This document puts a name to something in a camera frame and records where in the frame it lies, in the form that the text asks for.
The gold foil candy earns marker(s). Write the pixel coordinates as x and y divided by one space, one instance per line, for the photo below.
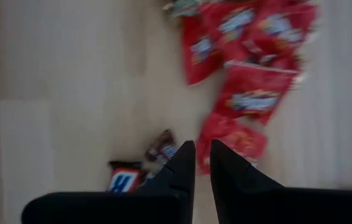
183 7

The red candy packet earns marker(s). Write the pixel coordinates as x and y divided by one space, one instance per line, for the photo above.
253 93
201 49
236 21
229 137
283 26
263 56

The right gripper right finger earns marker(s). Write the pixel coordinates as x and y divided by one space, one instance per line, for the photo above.
257 205

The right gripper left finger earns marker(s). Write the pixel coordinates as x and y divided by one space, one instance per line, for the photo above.
163 205

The brown Snickers mini bar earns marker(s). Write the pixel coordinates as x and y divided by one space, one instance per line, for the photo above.
162 149
124 180

